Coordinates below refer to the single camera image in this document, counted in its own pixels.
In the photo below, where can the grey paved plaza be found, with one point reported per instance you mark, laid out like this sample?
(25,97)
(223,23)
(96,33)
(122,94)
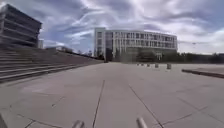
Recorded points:
(116,96)

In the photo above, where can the row of dark trees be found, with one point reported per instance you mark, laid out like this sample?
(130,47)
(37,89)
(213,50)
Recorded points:
(196,58)

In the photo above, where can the low raised stone platform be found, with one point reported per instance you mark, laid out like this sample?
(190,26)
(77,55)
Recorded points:
(205,71)

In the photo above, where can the row of grey bollards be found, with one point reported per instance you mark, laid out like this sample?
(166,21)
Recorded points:
(168,66)

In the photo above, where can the dark grey tiered building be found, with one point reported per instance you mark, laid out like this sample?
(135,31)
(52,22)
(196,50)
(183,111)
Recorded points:
(16,28)

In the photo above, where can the white glass-fronted building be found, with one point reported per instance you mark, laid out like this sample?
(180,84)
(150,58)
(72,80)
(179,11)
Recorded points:
(133,41)

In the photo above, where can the wide grey stone steps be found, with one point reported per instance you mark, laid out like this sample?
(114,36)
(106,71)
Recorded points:
(23,63)

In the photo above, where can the robot's own part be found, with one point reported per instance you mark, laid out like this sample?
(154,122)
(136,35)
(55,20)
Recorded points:
(78,124)
(141,123)

